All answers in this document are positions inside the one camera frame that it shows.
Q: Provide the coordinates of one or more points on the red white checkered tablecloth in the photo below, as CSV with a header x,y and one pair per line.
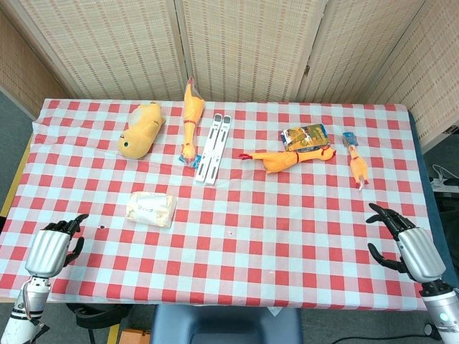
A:
x,y
229,229

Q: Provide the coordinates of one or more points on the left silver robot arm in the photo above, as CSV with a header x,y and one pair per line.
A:
x,y
25,310

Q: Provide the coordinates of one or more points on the beige woven folding screen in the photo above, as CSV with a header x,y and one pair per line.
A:
x,y
247,46

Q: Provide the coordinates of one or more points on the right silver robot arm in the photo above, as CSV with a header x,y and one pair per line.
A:
x,y
442,311

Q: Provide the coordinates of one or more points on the white tissue packet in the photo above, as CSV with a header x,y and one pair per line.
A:
x,y
151,209

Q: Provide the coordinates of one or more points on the white flat folding stand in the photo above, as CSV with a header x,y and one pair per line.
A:
x,y
209,148
219,150

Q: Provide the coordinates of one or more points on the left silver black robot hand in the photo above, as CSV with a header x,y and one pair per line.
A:
x,y
46,252

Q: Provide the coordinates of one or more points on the unpackaged rubber chicken toy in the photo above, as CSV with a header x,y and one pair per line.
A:
x,y
283,159

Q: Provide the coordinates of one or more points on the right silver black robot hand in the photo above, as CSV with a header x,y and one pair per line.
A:
x,y
417,248

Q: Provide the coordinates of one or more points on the small rubber chicken toy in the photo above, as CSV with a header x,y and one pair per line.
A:
x,y
357,163

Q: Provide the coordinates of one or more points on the white power strip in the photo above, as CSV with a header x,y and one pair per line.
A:
x,y
443,181

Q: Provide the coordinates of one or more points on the blue yellow snack box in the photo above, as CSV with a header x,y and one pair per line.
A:
x,y
305,137

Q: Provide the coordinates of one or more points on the large packaged rubber chicken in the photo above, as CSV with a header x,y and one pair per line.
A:
x,y
191,120

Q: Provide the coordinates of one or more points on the orange box on floor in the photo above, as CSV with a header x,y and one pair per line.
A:
x,y
134,337

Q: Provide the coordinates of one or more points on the yellow plush duck toy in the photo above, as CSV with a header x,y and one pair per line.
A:
x,y
140,130

